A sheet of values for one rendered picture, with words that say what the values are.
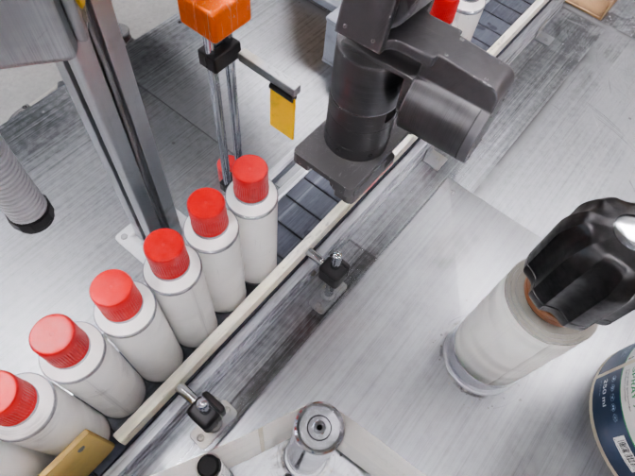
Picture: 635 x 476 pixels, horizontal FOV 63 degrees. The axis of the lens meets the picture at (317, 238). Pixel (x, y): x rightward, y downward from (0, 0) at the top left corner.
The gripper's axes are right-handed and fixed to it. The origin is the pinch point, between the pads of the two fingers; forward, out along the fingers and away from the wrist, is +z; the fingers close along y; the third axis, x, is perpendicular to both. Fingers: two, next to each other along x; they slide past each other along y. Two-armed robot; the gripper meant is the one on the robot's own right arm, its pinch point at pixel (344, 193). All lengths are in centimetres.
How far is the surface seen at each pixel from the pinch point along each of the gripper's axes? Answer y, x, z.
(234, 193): -9.2, 6.6, -3.7
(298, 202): 3.1, 8.2, 13.9
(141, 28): 71, 143, 102
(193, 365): -21.8, 2.0, 10.3
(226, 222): -12.2, 4.8, -4.2
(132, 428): -30.0, 2.1, 10.2
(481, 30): 51, 7, 14
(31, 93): 20, 145, 102
